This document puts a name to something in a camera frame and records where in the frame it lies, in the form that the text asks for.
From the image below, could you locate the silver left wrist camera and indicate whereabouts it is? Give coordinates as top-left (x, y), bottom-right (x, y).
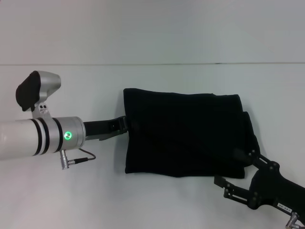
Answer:
top-left (15, 70), bottom-right (61, 119)

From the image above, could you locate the black shirt with FREE print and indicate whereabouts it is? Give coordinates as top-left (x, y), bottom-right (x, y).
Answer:
top-left (122, 88), bottom-right (261, 179)

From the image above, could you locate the right arm silver cable plug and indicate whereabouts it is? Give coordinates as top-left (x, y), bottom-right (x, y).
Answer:
top-left (284, 211), bottom-right (300, 229)

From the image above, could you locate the left arm cable with plug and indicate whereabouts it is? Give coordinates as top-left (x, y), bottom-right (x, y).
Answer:
top-left (59, 147), bottom-right (97, 170)

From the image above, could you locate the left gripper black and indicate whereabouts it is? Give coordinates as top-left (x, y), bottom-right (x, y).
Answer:
top-left (83, 115), bottom-right (131, 141)

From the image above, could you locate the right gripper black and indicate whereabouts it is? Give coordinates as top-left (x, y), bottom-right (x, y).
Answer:
top-left (213, 147), bottom-right (305, 215)

